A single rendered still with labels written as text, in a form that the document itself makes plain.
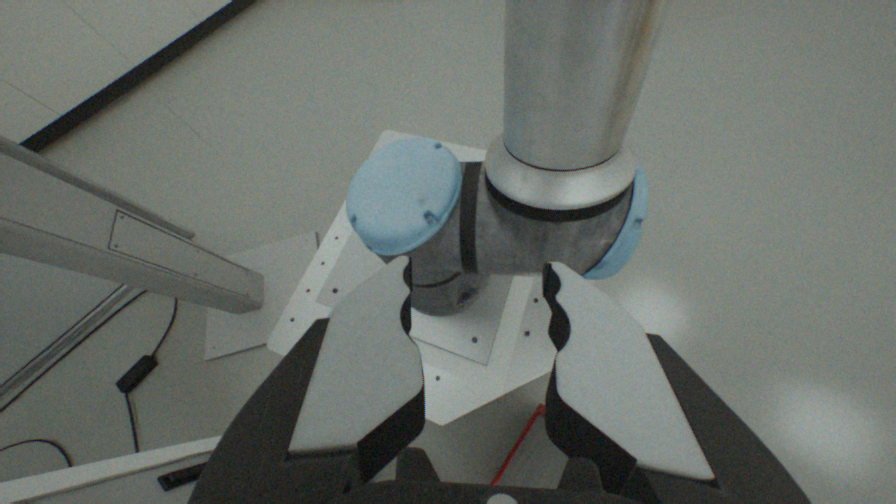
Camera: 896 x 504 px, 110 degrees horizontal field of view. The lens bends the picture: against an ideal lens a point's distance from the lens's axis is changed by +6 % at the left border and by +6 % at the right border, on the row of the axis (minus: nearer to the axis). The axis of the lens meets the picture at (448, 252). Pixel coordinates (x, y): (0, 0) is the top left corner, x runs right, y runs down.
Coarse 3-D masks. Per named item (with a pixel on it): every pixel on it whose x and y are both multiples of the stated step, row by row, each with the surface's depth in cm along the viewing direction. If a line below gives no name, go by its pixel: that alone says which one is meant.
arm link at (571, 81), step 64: (512, 0) 16; (576, 0) 14; (640, 0) 14; (512, 64) 18; (576, 64) 16; (640, 64) 16; (512, 128) 21; (576, 128) 18; (512, 192) 23; (576, 192) 21; (640, 192) 24; (512, 256) 27; (576, 256) 26
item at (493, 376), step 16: (512, 288) 47; (528, 288) 46; (512, 304) 46; (512, 320) 45; (496, 336) 44; (512, 336) 44; (432, 352) 45; (448, 352) 44; (496, 352) 44; (512, 352) 43; (448, 368) 43; (464, 368) 43; (480, 368) 43; (496, 368) 43; (480, 384) 42; (496, 384) 42
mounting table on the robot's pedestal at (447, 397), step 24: (384, 144) 61; (456, 144) 59; (336, 216) 56; (336, 240) 54; (312, 264) 53; (312, 288) 51; (288, 312) 50; (312, 312) 49; (528, 312) 45; (288, 336) 48; (528, 336) 44; (528, 360) 43; (552, 360) 42; (432, 384) 43; (456, 384) 43; (504, 384) 42; (432, 408) 42; (456, 408) 41
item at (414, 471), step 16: (416, 448) 6; (400, 464) 6; (416, 464) 6; (576, 464) 6; (592, 464) 6; (400, 480) 5; (416, 480) 5; (432, 480) 5; (560, 480) 5; (576, 480) 5; (592, 480) 5; (352, 496) 5; (368, 496) 5; (384, 496) 5; (400, 496) 5; (416, 496) 5; (432, 496) 5; (448, 496) 5; (464, 496) 5; (480, 496) 5; (496, 496) 5; (512, 496) 5; (528, 496) 5; (544, 496) 5; (560, 496) 5; (576, 496) 5; (592, 496) 5; (608, 496) 5
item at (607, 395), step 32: (544, 288) 13; (576, 288) 11; (576, 320) 9; (608, 320) 9; (576, 352) 8; (608, 352) 8; (640, 352) 8; (576, 384) 7; (608, 384) 7; (640, 384) 7; (576, 416) 7; (608, 416) 7; (640, 416) 7; (672, 416) 7; (576, 448) 7; (608, 448) 6; (640, 448) 6; (672, 448) 6; (608, 480) 6; (704, 480) 6
